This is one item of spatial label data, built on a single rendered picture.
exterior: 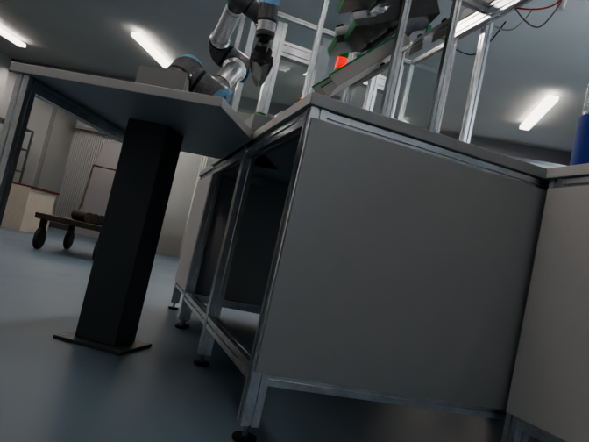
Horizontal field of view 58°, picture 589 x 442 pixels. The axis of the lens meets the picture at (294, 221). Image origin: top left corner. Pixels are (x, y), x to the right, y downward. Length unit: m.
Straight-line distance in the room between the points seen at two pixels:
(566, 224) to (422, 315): 0.45
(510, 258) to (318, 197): 0.59
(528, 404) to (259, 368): 0.72
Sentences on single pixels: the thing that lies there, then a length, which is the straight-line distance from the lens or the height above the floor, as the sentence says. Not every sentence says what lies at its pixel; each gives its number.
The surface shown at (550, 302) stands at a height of 0.49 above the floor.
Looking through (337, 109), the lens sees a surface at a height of 0.84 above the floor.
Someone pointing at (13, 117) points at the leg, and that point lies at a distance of 1.89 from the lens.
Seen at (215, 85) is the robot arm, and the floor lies 1.07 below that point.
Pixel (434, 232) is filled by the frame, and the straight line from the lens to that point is 1.46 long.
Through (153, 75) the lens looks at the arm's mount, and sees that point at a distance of 2.13.
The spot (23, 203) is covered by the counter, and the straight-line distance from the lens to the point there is 8.86.
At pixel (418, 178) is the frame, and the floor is 0.73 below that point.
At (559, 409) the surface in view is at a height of 0.23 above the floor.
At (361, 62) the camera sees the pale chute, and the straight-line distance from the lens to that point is 1.71.
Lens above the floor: 0.45
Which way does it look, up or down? 4 degrees up
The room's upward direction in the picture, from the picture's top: 13 degrees clockwise
